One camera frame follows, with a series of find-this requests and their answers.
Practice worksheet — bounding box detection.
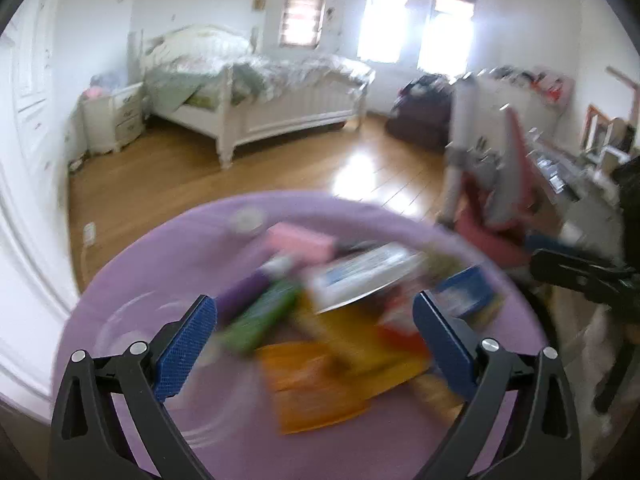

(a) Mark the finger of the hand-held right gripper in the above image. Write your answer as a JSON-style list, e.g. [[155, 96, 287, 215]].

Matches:
[[525, 232, 640, 306], [592, 341, 640, 413]]

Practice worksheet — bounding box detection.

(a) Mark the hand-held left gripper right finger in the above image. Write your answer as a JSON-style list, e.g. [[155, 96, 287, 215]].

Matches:
[[412, 290, 583, 480]]

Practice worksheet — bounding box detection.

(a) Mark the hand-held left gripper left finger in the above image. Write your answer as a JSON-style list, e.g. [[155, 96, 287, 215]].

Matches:
[[48, 294, 218, 480]]

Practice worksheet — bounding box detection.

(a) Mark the red packet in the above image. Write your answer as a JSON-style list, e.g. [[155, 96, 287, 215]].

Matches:
[[375, 295, 427, 356]]

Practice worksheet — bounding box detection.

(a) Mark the white desk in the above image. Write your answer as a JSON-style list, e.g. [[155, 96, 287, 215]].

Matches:
[[525, 129, 626, 211]]

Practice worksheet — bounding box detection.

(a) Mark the purple tube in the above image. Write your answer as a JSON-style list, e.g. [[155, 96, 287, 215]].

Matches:
[[215, 255, 301, 329]]

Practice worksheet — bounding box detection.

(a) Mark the green packet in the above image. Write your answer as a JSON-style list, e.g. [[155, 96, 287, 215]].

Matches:
[[220, 280, 304, 356]]

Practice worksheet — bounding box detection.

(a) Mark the purple round tablecloth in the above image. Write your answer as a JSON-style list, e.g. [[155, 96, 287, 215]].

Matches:
[[52, 191, 548, 480]]

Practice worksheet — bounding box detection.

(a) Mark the yellow packet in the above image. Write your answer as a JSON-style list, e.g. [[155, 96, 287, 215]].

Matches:
[[295, 300, 431, 377]]

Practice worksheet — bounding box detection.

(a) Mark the white blue box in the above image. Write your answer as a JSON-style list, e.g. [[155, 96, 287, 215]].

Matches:
[[305, 242, 427, 314]]

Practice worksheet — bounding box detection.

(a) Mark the pink grey chair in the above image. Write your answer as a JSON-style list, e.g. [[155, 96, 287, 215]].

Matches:
[[450, 105, 557, 267]]

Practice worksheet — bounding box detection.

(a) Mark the red printed picture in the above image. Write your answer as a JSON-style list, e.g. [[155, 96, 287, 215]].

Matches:
[[532, 67, 574, 107]]

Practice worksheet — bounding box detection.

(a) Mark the orange packet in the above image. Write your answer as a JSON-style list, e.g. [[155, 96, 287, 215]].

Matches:
[[257, 342, 382, 436]]

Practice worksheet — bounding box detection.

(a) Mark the white dresser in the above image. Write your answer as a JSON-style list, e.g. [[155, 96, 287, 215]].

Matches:
[[470, 66, 576, 147]]

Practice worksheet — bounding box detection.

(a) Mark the pink box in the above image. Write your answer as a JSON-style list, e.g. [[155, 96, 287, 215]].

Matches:
[[265, 223, 336, 264]]

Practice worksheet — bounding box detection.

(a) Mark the white pole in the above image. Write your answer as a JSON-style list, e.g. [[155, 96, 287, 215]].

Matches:
[[440, 77, 479, 224]]

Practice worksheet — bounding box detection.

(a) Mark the dark red sofa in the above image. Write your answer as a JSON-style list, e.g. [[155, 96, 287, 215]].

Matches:
[[385, 74, 455, 150]]

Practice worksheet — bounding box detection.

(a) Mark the dark clothes pile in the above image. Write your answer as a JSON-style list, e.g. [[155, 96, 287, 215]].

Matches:
[[400, 74, 452, 97]]

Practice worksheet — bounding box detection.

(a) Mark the white nightstand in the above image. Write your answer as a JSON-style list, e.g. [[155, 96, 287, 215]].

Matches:
[[80, 82, 147, 156]]

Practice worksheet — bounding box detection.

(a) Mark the bright window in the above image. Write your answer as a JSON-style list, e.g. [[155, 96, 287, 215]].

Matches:
[[417, 0, 476, 72], [357, 0, 411, 63]]

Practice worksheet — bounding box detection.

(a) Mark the white bed with floral bedding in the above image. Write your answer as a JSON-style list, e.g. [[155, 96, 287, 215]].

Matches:
[[140, 24, 377, 170]]

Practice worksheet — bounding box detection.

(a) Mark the white wardrobe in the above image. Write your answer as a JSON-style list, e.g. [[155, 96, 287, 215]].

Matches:
[[0, 0, 70, 181]]

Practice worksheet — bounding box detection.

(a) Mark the window with striped blind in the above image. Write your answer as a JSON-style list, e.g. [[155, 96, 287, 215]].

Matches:
[[278, 0, 330, 50]]

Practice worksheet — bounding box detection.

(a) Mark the wooden frame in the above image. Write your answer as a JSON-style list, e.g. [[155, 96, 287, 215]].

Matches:
[[582, 104, 637, 162]]

